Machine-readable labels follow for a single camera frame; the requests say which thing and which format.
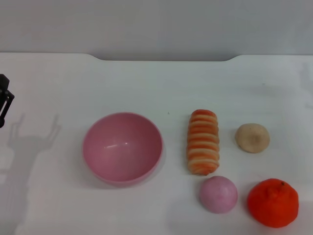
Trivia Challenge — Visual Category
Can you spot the beige egg yolk pastry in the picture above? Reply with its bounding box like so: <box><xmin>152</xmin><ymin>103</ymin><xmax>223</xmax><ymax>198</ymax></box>
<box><xmin>235</xmin><ymin>123</ymin><xmax>270</xmax><ymax>154</ymax></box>

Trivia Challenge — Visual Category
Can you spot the pink round bun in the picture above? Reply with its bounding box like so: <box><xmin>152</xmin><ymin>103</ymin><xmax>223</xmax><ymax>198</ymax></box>
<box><xmin>199</xmin><ymin>175</ymin><xmax>239</xmax><ymax>214</ymax></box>

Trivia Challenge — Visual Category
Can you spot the pink plastic bowl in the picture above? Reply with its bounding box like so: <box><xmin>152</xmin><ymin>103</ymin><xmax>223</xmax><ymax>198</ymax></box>
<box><xmin>82</xmin><ymin>112</ymin><xmax>163</xmax><ymax>188</ymax></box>

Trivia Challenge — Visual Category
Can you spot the orange tangerine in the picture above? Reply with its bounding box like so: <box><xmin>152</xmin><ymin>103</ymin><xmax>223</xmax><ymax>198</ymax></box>
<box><xmin>246</xmin><ymin>178</ymin><xmax>299</xmax><ymax>229</ymax></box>

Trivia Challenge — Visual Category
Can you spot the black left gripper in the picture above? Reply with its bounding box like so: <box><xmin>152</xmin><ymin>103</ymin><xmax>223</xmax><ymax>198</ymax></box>
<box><xmin>0</xmin><ymin>74</ymin><xmax>15</xmax><ymax>129</ymax></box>

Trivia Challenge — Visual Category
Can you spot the orange striped bread roll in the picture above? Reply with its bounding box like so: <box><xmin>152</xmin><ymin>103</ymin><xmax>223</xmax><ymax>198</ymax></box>
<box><xmin>186</xmin><ymin>109</ymin><xmax>220</xmax><ymax>176</ymax></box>

